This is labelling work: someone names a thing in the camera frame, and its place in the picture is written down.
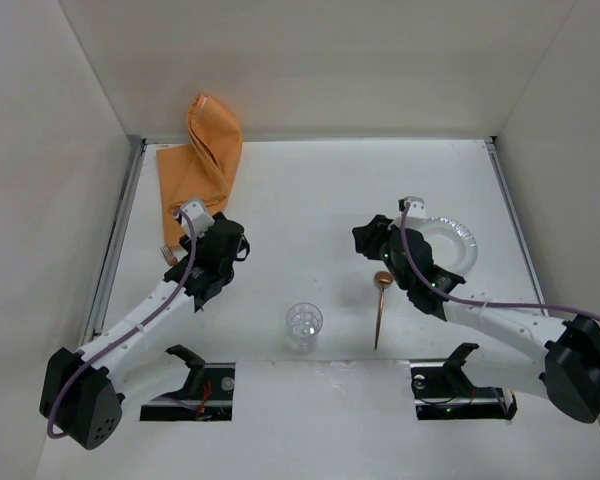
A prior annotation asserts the copper spoon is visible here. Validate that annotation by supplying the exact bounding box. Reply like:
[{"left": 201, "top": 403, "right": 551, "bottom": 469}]
[{"left": 374, "top": 271, "right": 394, "bottom": 350}]

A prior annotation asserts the copper fork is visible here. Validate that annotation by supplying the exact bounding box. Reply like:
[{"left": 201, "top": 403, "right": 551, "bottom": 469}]
[{"left": 160, "top": 245, "right": 179, "bottom": 267}]

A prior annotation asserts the white round plate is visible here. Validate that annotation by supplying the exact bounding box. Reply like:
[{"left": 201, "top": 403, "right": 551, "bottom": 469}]
[{"left": 407, "top": 217, "right": 478, "bottom": 277}]

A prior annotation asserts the orange cloth placemat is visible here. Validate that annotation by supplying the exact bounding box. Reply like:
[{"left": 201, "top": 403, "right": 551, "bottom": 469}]
[{"left": 157, "top": 94, "right": 243, "bottom": 248}]

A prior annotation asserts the clear drinking glass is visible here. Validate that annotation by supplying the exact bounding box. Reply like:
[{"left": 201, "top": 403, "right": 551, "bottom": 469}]
[{"left": 285, "top": 303, "right": 324, "bottom": 354}]

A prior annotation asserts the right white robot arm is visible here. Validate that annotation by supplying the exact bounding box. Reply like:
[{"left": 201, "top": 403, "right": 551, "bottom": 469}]
[{"left": 352, "top": 215, "right": 600, "bottom": 424}]

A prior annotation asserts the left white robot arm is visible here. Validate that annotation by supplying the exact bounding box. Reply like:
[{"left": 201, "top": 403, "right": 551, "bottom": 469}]
[{"left": 39, "top": 209, "right": 250, "bottom": 450}]

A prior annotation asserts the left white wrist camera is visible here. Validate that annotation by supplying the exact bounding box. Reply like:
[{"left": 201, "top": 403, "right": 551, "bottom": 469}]
[{"left": 173, "top": 198, "right": 215, "bottom": 239}]

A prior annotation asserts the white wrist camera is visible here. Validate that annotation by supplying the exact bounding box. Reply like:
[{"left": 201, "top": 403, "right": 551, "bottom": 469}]
[
  {"left": 173, "top": 198, "right": 215, "bottom": 239},
  {"left": 398, "top": 196, "right": 428, "bottom": 220}
]

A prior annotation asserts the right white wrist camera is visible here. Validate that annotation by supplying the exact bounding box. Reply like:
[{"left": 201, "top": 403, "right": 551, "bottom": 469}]
[{"left": 398, "top": 196, "right": 428, "bottom": 220}]

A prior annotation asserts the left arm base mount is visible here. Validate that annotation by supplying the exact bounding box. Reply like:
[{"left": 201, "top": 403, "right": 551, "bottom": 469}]
[{"left": 139, "top": 345, "right": 236, "bottom": 422}]

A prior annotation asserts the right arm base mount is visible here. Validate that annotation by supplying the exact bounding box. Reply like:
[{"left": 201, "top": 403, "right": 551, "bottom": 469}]
[{"left": 410, "top": 343, "right": 518, "bottom": 421}]

